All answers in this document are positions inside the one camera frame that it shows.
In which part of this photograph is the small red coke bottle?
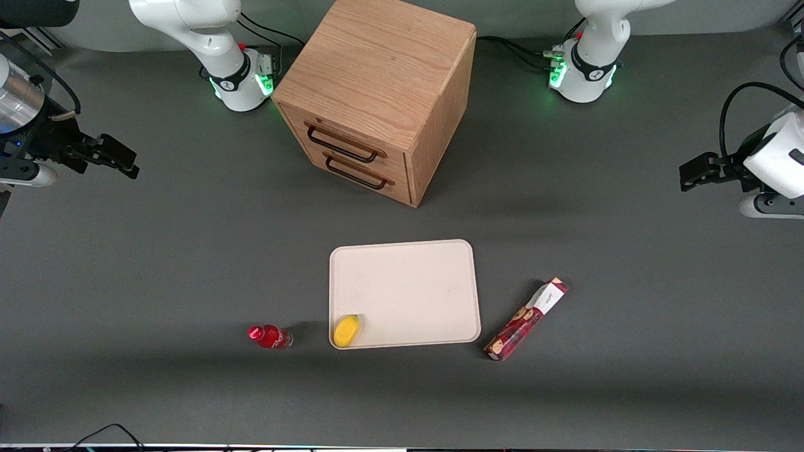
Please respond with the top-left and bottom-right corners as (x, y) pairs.
(247, 324), (294, 350)

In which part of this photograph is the aluminium frame rail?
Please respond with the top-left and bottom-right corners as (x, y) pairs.
(0, 25), (65, 58)

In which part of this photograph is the black metal drawer handle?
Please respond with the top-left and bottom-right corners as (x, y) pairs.
(323, 154), (394, 191)
(305, 122), (386, 164)

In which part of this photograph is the black arm base cable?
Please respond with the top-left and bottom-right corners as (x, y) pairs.
(237, 11), (307, 50)
(475, 35), (566, 71)

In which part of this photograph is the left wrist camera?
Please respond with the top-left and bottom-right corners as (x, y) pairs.
(739, 191), (804, 220)

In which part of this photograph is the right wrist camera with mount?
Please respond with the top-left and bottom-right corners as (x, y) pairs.
(0, 160), (58, 189)

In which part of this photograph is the red cookie box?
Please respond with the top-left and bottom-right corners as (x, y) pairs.
(484, 277), (569, 362)

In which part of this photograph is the black looped cable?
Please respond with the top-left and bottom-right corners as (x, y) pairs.
(779, 33), (804, 94)

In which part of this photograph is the black cable at table edge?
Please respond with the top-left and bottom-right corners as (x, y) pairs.
(62, 424), (146, 452)

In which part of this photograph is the wooden two-drawer cabinet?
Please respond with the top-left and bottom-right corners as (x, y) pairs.
(271, 0), (477, 208)

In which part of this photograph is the beige plastic tray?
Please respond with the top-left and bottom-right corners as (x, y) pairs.
(329, 239), (482, 350)

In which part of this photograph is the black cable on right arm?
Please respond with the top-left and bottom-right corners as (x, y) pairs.
(0, 30), (82, 121)

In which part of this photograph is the black right arm base cable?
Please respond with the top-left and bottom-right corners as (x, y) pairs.
(237, 11), (307, 50)

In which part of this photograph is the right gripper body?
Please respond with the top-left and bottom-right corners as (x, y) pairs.
(0, 54), (85, 174)

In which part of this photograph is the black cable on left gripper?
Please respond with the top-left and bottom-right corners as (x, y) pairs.
(719, 82), (804, 159)

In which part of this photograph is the black left arm base cable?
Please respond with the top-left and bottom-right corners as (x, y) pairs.
(475, 35), (566, 71)

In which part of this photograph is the yellow toy lemon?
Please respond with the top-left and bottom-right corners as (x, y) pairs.
(333, 315), (362, 348)

